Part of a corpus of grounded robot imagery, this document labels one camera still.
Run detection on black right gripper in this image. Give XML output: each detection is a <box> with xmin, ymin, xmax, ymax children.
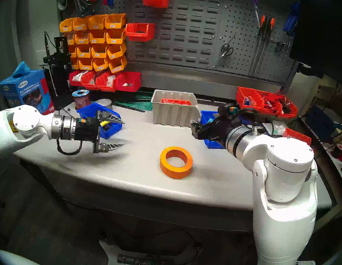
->
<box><xmin>189</xmin><ymin>100</ymin><xmax>243</xmax><ymax>150</ymax></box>

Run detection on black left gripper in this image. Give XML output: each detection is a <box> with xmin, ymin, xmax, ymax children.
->
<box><xmin>74</xmin><ymin>109</ymin><xmax>128</xmax><ymax>156</ymax></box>

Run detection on blue plastic storage bin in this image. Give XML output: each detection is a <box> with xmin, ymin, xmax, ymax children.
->
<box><xmin>75</xmin><ymin>101</ymin><xmax>125</xmax><ymax>141</ymax></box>
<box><xmin>197</xmin><ymin>110</ymin><xmax>235</xmax><ymax>151</ymax></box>

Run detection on large beige storage bin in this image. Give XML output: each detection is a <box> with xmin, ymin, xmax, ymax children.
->
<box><xmin>149</xmin><ymin>89</ymin><xmax>203</xmax><ymax>129</ymax></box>

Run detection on orange masking tape roll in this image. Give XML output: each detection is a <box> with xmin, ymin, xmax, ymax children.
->
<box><xmin>158</xmin><ymin>145</ymin><xmax>195</xmax><ymax>180</ymax></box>

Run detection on red tool white lettering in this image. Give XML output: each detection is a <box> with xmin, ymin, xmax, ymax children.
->
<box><xmin>259</xmin><ymin>93</ymin><xmax>286</xmax><ymax>112</ymax></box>

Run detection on black metal rod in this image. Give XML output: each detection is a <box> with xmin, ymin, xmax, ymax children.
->
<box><xmin>111</xmin><ymin>102</ymin><xmax>146</xmax><ymax>113</ymax></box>

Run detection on orange-red plastic bin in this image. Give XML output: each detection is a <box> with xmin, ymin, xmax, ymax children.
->
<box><xmin>254</xmin><ymin>90</ymin><xmax>300</xmax><ymax>120</ymax></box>
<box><xmin>282</xmin><ymin>128</ymin><xmax>313</xmax><ymax>146</ymax></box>
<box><xmin>161</xmin><ymin>98</ymin><xmax>192</xmax><ymax>106</ymax></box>
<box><xmin>235</xmin><ymin>87</ymin><xmax>266</xmax><ymax>113</ymax></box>

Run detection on green cutting mat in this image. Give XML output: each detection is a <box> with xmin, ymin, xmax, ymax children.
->
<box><xmin>111</xmin><ymin>88</ymin><xmax>155</xmax><ymax>112</ymax></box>

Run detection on red parts bin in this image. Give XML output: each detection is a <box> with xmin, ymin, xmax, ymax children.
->
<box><xmin>68</xmin><ymin>69</ymin><xmax>84</xmax><ymax>87</ymax></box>
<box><xmin>80</xmin><ymin>70</ymin><xmax>101</xmax><ymax>90</ymax></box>
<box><xmin>95</xmin><ymin>70</ymin><xmax>118</xmax><ymax>93</ymax></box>
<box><xmin>114</xmin><ymin>70</ymin><xmax>143</xmax><ymax>93</ymax></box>

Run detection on blue bench vise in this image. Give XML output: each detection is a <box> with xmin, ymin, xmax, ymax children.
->
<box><xmin>240</xmin><ymin>112</ymin><xmax>272</xmax><ymax>128</ymax></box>

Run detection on black metal stand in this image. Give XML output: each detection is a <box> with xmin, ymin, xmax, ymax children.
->
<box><xmin>39</xmin><ymin>35</ymin><xmax>78</xmax><ymax>110</ymax></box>

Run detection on large grey pegboard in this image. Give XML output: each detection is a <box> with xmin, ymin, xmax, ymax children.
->
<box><xmin>212</xmin><ymin>0</ymin><xmax>302</xmax><ymax>85</ymax></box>

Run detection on blue cleaning cloths box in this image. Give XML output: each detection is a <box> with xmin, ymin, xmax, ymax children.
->
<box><xmin>0</xmin><ymin>66</ymin><xmax>58</xmax><ymax>115</ymax></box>

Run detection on blue cloth in dispenser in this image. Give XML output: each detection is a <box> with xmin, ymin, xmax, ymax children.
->
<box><xmin>12</xmin><ymin>60</ymin><xmax>31</xmax><ymax>79</ymax></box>

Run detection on dark blue case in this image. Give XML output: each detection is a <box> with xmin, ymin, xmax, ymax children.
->
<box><xmin>305</xmin><ymin>103</ymin><xmax>342</xmax><ymax>134</ymax></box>

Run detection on black power strip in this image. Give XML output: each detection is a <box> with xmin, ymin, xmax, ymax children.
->
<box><xmin>117</xmin><ymin>254</ymin><xmax>175</xmax><ymax>265</ymax></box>

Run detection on blue spring clamps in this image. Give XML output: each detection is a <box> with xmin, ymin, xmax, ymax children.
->
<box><xmin>282</xmin><ymin>0</ymin><xmax>301</xmax><ymax>36</ymax></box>

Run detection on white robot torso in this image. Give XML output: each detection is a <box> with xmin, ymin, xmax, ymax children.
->
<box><xmin>0</xmin><ymin>248</ymin><xmax>52</xmax><ymax>265</ymax></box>

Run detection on black monitor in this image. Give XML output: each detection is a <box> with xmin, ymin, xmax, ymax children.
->
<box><xmin>286</xmin><ymin>0</ymin><xmax>342</xmax><ymax>100</ymax></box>

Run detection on grey duct tape roll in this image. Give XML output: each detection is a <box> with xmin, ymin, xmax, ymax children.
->
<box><xmin>95</xmin><ymin>98</ymin><xmax>113</xmax><ymax>111</ymax></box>

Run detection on red wire spool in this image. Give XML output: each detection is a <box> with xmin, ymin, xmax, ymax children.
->
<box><xmin>71</xmin><ymin>89</ymin><xmax>92</xmax><ymax>111</ymax></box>

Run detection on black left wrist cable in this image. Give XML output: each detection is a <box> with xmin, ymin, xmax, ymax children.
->
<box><xmin>55</xmin><ymin>139</ymin><xmax>83</xmax><ymax>156</ymax></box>

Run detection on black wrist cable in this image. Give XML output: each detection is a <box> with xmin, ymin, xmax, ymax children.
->
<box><xmin>240</xmin><ymin>107</ymin><xmax>276</xmax><ymax>134</ymax></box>
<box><xmin>55</xmin><ymin>139</ymin><xmax>83</xmax><ymax>156</ymax></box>

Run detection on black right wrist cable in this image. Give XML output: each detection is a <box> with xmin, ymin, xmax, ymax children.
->
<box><xmin>240</xmin><ymin>107</ymin><xmax>276</xmax><ymax>134</ymax></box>

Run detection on black handled scissors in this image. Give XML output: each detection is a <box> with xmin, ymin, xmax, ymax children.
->
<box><xmin>213</xmin><ymin>28</ymin><xmax>238</xmax><ymax>67</ymax></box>

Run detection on grey louvred wall panel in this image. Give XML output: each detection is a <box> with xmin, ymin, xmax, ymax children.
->
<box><xmin>125</xmin><ymin>0</ymin><xmax>225</xmax><ymax>71</ymax></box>

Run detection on white wall switch plate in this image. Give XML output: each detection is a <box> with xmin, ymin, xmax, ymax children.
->
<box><xmin>35</xmin><ymin>50</ymin><xmax>47</xmax><ymax>66</ymax></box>

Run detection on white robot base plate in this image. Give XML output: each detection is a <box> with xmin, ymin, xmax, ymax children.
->
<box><xmin>97</xmin><ymin>235</ymin><xmax>203</xmax><ymax>265</ymax></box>

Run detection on purple handled scissors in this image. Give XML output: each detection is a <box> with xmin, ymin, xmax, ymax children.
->
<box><xmin>244</xmin><ymin>0</ymin><xmax>263</xmax><ymax>28</ymax></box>

